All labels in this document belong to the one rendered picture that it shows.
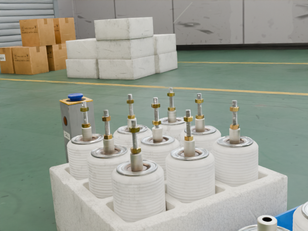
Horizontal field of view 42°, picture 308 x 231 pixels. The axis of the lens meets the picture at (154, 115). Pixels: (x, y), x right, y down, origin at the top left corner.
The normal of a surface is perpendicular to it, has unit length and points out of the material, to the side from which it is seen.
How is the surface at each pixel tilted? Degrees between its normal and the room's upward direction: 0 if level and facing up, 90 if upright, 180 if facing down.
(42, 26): 90
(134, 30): 90
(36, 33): 90
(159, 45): 90
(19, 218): 0
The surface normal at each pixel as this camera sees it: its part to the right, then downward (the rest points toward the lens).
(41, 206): -0.06, -0.97
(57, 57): 0.84, 0.08
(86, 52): -0.51, 0.23
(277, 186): 0.52, 0.17
